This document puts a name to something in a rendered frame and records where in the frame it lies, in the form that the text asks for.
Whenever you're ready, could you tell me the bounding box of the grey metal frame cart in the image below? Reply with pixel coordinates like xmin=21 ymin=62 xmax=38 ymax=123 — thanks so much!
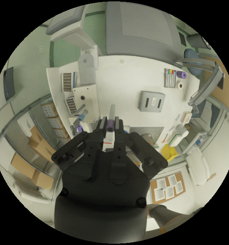
xmin=173 ymin=57 xmax=226 ymax=113

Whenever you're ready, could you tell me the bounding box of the grey base plate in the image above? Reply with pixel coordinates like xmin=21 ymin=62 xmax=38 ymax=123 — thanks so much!
xmin=129 ymin=126 xmax=165 ymax=144

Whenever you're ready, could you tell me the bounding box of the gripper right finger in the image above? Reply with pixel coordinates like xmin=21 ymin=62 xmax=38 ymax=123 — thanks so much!
xmin=110 ymin=116 xmax=168 ymax=181

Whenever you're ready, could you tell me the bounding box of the yellow sharps box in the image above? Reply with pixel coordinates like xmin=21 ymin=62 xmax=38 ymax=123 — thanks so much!
xmin=160 ymin=143 xmax=179 ymax=162

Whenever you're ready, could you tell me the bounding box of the wire shelf unit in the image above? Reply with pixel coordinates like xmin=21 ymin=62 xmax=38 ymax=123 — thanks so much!
xmin=0 ymin=93 xmax=73 ymax=202

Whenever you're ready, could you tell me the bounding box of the dotted glove box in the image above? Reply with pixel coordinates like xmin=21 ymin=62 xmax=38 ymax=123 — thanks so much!
xmin=52 ymin=128 xmax=69 ymax=139
xmin=47 ymin=116 xmax=64 ymax=129
xmin=40 ymin=103 xmax=59 ymax=118

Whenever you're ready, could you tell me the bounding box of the grey padded chair body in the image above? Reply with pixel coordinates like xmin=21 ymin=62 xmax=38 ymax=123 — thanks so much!
xmin=104 ymin=1 xmax=184 ymax=58

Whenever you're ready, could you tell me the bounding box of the brown cardboard box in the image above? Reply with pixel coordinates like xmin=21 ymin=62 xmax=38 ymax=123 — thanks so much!
xmin=10 ymin=153 xmax=55 ymax=190
xmin=27 ymin=125 xmax=57 ymax=164

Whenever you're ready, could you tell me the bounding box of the cork notice board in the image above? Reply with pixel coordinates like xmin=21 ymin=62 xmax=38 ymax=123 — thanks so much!
xmin=149 ymin=171 xmax=186 ymax=205

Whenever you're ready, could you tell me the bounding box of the black wall dispenser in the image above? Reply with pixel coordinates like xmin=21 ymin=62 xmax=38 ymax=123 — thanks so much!
xmin=3 ymin=66 xmax=16 ymax=101

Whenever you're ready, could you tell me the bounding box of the barcode label sheet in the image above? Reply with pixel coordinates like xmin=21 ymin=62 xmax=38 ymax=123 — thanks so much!
xmin=65 ymin=96 xmax=78 ymax=115
xmin=61 ymin=71 xmax=79 ymax=92

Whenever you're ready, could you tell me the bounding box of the grey waste bin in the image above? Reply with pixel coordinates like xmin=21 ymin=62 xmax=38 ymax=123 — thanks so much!
xmin=186 ymin=34 xmax=211 ymax=50

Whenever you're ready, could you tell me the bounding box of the blue cap sample tube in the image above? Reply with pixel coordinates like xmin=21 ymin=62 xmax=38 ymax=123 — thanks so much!
xmin=77 ymin=109 xmax=89 ymax=123

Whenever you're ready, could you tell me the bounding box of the grey padded white armrest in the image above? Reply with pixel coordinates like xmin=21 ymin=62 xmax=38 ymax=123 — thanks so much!
xmin=46 ymin=5 xmax=100 ymax=52

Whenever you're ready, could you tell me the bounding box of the grey tube rack tray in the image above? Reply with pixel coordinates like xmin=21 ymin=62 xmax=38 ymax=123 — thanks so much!
xmin=164 ymin=68 xmax=177 ymax=89

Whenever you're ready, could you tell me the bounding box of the blue round stool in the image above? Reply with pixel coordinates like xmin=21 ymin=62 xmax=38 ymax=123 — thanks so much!
xmin=183 ymin=48 xmax=202 ymax=77

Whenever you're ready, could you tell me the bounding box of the grey tube holder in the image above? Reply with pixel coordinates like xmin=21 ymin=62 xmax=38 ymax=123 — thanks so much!
xmin=138 ymin=90 xmax=166 ymax=113

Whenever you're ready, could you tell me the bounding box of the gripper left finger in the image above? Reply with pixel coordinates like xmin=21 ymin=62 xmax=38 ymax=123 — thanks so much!
xmin=51 ymin=116 xmax=108 ymax=180

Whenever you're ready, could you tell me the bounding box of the grey armrest bracket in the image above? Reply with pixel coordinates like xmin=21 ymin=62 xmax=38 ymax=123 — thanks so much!
xmin=77 ymin=50 xmax=97 ymax=86

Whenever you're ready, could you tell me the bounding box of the small cream box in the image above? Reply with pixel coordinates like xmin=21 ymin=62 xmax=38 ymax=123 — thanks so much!
xmin=180 ymin=111 xmax=192 ymax=124

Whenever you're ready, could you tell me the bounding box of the white box with black knob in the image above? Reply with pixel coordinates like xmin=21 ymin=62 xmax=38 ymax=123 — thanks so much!
xmin=72 ymin=83 xmax=100 ymax=123

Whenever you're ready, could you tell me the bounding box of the white counter cabinet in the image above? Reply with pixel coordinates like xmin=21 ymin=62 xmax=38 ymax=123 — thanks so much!
xmin=180 ymin=95 xmax=229 ymax=211

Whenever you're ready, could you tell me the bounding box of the white box green stripe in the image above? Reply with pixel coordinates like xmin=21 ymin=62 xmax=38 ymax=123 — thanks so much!
xmin=167 ymin=132 xmax=182 ymax=147

